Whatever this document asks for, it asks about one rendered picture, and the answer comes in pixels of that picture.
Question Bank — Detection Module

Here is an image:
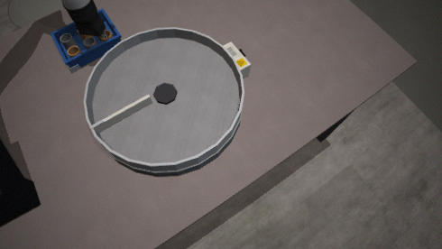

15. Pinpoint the blue crate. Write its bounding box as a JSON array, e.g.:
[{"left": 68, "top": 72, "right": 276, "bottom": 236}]
[{"left": 51, "top": 8, "right": 122, "bottom": 72}]

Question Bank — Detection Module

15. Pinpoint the bronze bushing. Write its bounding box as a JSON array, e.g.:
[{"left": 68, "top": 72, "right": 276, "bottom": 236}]
[
  {"left": 77, "top": 29, "right": 90, "bottom": 41},
  {"left": 68, "top": 46, "right": 81, "bottom": 58},
  {"left": 99, "top": 30, "right": 113, "bottom": 42}
]

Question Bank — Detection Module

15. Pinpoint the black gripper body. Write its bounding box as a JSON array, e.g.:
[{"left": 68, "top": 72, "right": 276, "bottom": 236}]
[{"left": 61, "top": 0, "right": 106, "bottom": 36}]

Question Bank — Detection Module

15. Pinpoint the grey round turntable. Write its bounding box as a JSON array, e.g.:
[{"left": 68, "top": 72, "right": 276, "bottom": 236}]
[{"left": 84, "top": 27, "right": 251, "bottom": 177}]

